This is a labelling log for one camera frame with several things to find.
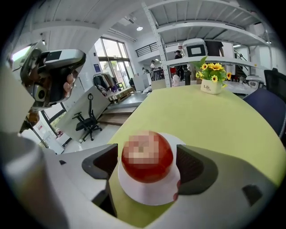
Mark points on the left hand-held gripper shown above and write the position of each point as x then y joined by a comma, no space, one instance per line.
38,89

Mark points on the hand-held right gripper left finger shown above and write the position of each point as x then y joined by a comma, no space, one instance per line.
89,165

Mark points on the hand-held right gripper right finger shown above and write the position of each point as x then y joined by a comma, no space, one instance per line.
219,190

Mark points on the red apple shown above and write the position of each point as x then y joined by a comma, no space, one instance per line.
147,165

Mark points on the white plate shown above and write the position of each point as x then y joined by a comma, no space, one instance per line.
152,194

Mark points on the person's left hand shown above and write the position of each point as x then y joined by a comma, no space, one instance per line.
68,85

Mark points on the person's right hand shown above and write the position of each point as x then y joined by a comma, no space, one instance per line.
176,195

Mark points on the black swivel chair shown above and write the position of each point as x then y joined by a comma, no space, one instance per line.
87,124

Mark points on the clothes rack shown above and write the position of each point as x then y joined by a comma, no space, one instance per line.
105,82

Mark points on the wooden pallets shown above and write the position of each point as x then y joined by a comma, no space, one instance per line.
121,94

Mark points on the yellow-green tablecloth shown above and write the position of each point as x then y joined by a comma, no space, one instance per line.
190,116

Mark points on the blue chair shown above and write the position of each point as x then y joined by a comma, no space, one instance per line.
268,107

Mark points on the white figurine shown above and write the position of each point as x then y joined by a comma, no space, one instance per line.
176,81

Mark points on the sunflowers in white pot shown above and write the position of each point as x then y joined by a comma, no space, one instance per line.
212,76

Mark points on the black bottle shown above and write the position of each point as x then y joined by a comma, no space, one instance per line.
187,78

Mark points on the black office chair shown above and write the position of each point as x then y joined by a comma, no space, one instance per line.
276,81

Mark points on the white boxy appliance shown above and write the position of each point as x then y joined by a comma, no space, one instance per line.
194,48

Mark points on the white metal shelf rack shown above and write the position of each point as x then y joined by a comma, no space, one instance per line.
201,26

